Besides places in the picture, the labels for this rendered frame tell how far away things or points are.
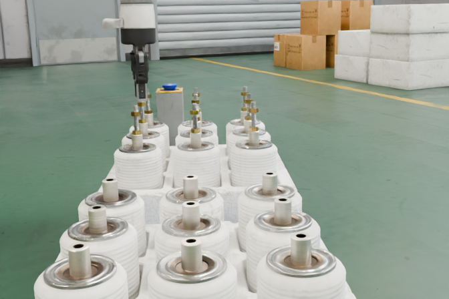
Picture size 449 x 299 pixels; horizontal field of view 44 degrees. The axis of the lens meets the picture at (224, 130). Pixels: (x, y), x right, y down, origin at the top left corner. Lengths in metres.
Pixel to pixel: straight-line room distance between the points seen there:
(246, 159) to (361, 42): 3.11
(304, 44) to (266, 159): 3.88
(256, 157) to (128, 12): 0.40
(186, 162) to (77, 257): 0.53
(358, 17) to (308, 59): 0.64
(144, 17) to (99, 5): 5.19
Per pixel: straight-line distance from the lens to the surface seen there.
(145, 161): 1.10
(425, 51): 3.84
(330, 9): 5.08
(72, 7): 6.33
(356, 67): 4.16
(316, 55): 5.02
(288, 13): 7.13
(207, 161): 1.09
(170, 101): 1.49
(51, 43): 6.31
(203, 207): 0.79
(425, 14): 3.80
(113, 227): 0.73
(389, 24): 3.87
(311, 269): 0.60
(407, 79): 3.75
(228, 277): 0.60
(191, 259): 0.60
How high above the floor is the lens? 0.52
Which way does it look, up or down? 12 degrees down
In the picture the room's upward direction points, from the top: 1 degrees counter-clockwise
